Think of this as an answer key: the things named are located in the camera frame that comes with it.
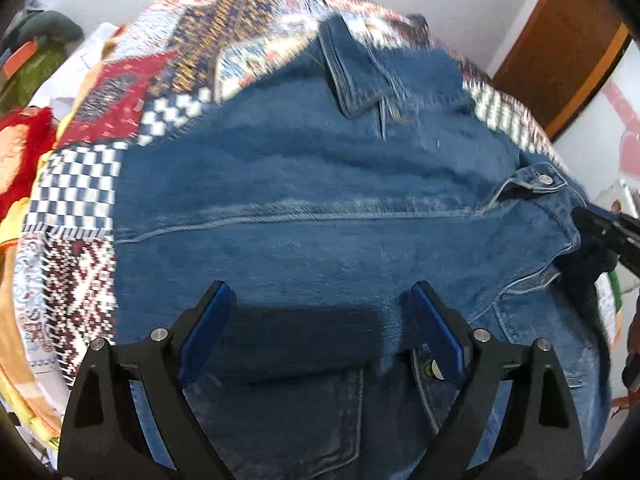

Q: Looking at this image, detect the blue denim jacket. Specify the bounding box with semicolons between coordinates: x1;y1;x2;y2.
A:
113;16;611;479

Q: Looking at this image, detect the brown wooden door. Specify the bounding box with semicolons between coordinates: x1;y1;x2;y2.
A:
492;0;631;140

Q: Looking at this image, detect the red plush toy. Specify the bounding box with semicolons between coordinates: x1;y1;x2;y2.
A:
0;106;55;219

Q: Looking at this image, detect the white folded cloth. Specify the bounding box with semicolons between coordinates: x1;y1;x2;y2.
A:
28;22;118;120

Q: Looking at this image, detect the green patterned storage bag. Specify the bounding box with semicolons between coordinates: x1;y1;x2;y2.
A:
0;42;67;117

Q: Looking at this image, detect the patchwork patterned bed quilt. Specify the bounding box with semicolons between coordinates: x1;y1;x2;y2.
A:
12;0;622;391

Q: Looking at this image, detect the orange box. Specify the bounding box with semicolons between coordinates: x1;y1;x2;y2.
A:
2;40;38;78

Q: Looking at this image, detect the dark green pillow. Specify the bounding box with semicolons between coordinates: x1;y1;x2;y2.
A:
16;10;84;46

